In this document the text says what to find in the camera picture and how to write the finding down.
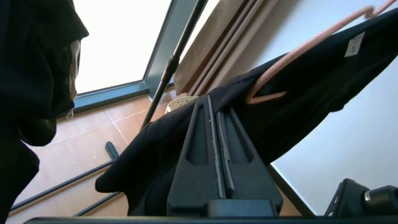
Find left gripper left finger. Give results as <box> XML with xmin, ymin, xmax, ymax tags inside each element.
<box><xmin>167</xmin><ymin>95</ymin><xmax>226</xmax><ymax>217</ymax></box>

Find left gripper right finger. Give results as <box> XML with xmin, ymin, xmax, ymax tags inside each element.
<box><xmin>216</xmin><ymin>107</ymin><xmax>284</xmax><ymax>217</ymax></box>

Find black T-shirt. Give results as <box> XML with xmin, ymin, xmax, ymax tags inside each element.
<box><xmin>95</xmin><ymin>7</ymin><xmax>398</xmax><ymax>217</ymax></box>

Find pink clothes hanger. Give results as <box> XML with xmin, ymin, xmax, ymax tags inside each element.
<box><xmin>245</xmin><ymin>0</ymin><xmax>398</xmax><ymax>105</ymax></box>

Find black shorts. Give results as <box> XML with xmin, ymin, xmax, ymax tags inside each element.
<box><xmin>0</xmin><ymin>0</ymin><xmax>90</xmax><ymax>224</ymax></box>

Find white laundry basket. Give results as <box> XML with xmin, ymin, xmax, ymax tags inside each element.
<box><xmin>164</xmin><ymin>95</ymin><xmax>200</xmax><ymax>114</ymax></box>

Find black clothes rack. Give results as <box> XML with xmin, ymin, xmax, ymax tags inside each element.
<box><xmin>9</xmin><ymin>0</ymin><xmax>208</xmax><ymax>217</ymax></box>

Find brown curtain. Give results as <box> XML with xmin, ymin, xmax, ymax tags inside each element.
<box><xmin>173</xmin><ymin>0</ymin><xmax>280</xmax><ymax>97</ymax></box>

